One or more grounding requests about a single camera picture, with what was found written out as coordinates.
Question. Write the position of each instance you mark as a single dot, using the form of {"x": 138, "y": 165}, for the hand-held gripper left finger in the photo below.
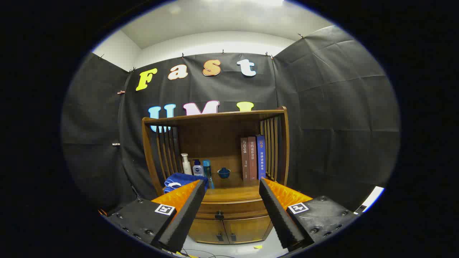
{"x": 186, "y": 215}

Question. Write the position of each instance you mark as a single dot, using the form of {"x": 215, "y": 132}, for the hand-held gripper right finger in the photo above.
{"x": 276, "y": 215}

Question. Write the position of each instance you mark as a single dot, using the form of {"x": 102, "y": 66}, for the wooden drawer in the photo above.
{"x": 236, "y": 208}

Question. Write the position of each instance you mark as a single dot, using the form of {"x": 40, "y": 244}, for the wooden cabinet door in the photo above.
{"x": 247, "y": 229}
{"x": 206, "y": 231}

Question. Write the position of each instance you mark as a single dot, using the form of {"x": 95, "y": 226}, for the wooden countertop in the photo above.
{"x": 233, "y": 193}

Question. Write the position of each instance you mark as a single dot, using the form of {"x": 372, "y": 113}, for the wooden cabinet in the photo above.
{"x": 218, "y": 118}

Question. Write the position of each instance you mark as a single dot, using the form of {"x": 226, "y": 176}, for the blue folded towel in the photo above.
{"x": 179, "y": 179}

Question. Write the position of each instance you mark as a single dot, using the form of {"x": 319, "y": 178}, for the white bottle with blue cap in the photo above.
{"x": 198, "y": 170}

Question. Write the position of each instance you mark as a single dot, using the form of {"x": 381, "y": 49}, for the white pump bottle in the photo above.
{"x": 186, "y": 167}

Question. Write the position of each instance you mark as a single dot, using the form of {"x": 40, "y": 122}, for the teal transparent bottle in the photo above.
{"x": 207, "y": 170}

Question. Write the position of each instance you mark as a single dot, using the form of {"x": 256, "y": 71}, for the blue lidded tea cup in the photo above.
{"x": 223, "y": 173}

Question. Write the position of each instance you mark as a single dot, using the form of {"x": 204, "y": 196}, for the blue book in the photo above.
{"x": 261, "y": 157}

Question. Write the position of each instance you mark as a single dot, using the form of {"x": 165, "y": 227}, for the reddish brown book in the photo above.
{"x": 252, "y": 159}

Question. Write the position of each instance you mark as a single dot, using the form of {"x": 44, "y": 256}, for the dark brown book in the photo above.
{"x": 245, "y": 161}

